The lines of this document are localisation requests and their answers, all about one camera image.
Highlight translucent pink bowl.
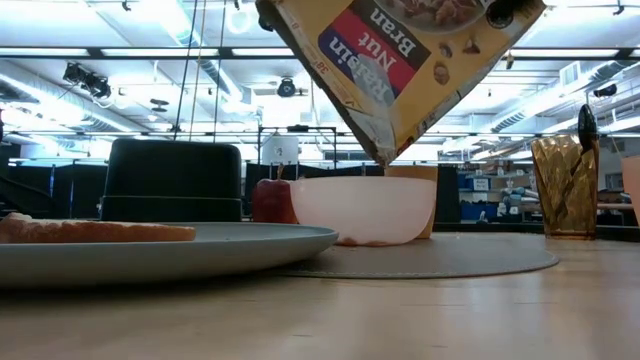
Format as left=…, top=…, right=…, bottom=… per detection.
left=289, top=175, right=437, bottom=248

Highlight grey round placemat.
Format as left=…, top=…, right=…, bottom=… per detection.
left=272, top=232, right=560, bottom=280

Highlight black metal rack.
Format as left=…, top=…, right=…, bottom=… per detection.
left=256, top=124, right=339, bottom=179

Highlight grey round plate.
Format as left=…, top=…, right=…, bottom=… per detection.
left=0, top=221, right=340, bottom=291

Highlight pale peach panel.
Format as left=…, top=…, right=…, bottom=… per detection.
left=621, top=154, right=640, bottom=226

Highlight white hanging ring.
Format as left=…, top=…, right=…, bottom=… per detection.
left=225, top=0, right=254, bottom=36

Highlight black ceiling spotlight cluster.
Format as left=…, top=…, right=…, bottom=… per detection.
left=62, top=62, right=113, bottom=100

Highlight brown cereal flakes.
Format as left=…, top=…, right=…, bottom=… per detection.
left=339, top=234, right=400, bottom=248

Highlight white box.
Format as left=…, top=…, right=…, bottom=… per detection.
left=261, top=135, right=300, bottom=166

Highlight hanging black cables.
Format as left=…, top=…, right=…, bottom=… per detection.
left=172, top=0, right=227, bottom=142

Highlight black two-slot toaster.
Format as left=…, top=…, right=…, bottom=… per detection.
left=99, top=138, right=245, bottom=224

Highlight yellow raisin bran cereal box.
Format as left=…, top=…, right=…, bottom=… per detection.
left=255, top=0, right=549, bottom=169

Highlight red apple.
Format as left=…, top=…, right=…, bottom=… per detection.
left=251, top=164, right=299, bottom=225

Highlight blue storage bins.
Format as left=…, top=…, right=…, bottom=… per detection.
left=459, top=174, right=531, bottom=222

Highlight black room partitions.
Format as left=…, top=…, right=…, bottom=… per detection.
left=0, top=139, right=109, bottom=221

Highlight black spoon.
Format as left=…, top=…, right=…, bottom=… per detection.
left=552, top=103, right=600, bottom=221

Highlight amber faceted drinking glass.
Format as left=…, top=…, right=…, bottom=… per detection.
left=530, top=134, right=600, bottom=240

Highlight toasted bagel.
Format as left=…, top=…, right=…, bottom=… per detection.
left=0, top=212, right=197, bottom=245

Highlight round black ceiling camera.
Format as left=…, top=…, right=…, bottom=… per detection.
left=276, top=76, right=298, bottom=99

